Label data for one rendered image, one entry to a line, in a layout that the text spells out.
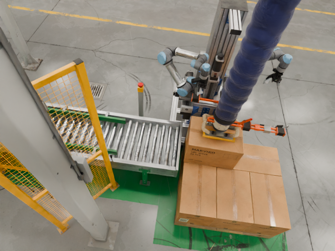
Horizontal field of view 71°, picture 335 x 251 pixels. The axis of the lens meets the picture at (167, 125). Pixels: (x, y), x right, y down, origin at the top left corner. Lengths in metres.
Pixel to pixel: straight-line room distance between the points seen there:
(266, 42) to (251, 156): 1.76
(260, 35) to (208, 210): 1.81
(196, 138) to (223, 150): 0.32
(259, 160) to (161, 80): 2.30
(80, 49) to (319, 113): 4.68
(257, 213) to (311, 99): 2.91
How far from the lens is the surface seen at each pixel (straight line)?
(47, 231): 3.35
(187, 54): 2.50
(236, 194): 2.86
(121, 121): 3.07
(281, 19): 1.66
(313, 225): 3.83
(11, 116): 0.94
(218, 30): 2.50
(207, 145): 2.56
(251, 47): 1.77
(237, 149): 2.64
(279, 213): 2.99
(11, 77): 0.92
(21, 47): 4.89
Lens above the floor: 3.08
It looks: 55 degrees down
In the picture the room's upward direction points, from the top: 8 degrees clockwise
